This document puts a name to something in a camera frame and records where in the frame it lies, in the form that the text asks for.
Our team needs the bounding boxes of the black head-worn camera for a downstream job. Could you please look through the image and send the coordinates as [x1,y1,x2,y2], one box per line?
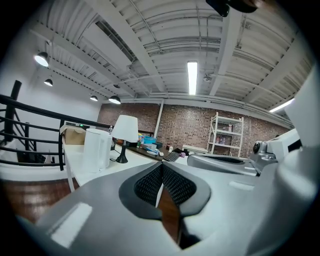
[205,0,258,18]

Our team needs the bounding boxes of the white table lamp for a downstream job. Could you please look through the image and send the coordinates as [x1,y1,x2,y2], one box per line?
[109,114,139,165]

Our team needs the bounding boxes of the black metal railing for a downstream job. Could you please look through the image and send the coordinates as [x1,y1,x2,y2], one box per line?
[0,93,113,172]

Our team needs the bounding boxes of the black stair post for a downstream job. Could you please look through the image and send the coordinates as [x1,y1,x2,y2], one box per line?
[4,79,38,161]

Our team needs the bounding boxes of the white shelf rack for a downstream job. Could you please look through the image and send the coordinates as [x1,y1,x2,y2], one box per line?
[206,111,245,158]

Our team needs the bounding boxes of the small white table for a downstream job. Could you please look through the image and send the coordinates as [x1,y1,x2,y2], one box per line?
[181,144,209,154]

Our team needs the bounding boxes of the black keyboard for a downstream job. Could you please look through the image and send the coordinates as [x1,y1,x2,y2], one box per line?
[162,151,180,162]

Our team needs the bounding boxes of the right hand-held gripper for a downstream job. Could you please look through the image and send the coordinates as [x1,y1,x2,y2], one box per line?
[196,67,320,175]

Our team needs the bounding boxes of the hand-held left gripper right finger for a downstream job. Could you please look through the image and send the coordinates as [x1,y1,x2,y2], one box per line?
[162,148,316,256]

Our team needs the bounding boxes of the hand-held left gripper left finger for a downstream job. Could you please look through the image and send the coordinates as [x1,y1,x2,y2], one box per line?
[16,161,187,256]

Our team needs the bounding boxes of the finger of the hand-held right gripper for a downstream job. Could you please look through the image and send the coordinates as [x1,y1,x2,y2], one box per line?
[187,156,261,175]

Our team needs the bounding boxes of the long ceiling light strip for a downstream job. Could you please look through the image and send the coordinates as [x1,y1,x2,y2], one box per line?
[186,61,198,96]
[268,98,296,113]

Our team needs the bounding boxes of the cardboard box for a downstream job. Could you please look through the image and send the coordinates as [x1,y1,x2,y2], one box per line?
[59,124,87,146]

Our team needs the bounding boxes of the white pipe column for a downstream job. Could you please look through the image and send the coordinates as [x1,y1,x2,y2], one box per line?
[154,98,165,140]

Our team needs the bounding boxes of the white kettle jug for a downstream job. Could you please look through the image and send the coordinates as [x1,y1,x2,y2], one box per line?
[83,128,113,174]

